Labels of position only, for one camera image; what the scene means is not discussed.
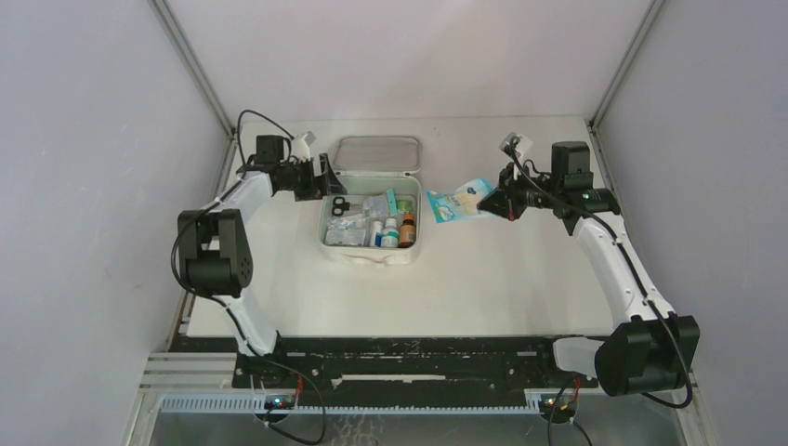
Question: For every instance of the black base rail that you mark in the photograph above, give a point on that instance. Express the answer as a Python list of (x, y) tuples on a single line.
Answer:
[(405, 372)]

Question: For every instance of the clear bandage packet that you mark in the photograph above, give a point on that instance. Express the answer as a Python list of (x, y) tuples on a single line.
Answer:
[(350, 231)]

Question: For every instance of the blue plaster packets bag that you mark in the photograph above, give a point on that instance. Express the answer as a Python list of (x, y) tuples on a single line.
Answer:
[(380, 205)]

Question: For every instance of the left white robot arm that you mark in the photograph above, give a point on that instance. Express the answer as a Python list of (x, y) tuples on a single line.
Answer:
[(211, 256)]

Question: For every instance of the white medicine kit box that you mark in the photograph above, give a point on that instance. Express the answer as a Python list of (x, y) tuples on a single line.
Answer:
[(369, 165)]

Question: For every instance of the green wind oil box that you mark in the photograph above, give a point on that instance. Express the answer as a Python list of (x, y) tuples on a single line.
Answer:
[(405, 206)]

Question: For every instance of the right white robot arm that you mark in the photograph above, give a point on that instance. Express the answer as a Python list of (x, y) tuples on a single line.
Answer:
[(651, 347)]

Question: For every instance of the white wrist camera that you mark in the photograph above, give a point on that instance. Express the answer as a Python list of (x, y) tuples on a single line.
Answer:
[(301, 144), (516, 146)]

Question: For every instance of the brown bottle orange cap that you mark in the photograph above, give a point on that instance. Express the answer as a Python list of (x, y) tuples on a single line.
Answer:
[(407, 231)]

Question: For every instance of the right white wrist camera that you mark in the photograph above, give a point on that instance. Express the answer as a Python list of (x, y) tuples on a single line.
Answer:
[(516, 146)]

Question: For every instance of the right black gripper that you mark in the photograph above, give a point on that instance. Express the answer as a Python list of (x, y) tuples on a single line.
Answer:
[(505, 200)]

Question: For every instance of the black handled scissors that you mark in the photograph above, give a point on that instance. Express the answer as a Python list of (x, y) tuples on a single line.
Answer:
[(340, 206)]

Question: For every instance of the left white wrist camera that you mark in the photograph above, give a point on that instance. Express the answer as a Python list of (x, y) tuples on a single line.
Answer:
[(301, 144)]

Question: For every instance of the white plastic bottle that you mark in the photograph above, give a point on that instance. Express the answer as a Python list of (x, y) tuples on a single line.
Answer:
[(390, 234)]

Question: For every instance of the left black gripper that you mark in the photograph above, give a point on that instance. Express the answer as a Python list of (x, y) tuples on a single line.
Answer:
[(321, 187)]

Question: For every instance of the blue cotton swab packet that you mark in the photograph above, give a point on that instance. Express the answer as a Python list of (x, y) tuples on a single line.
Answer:
[(460, 204)]

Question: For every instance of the blue white small tube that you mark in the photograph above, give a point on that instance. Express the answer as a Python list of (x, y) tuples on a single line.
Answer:
[(376, 230)]

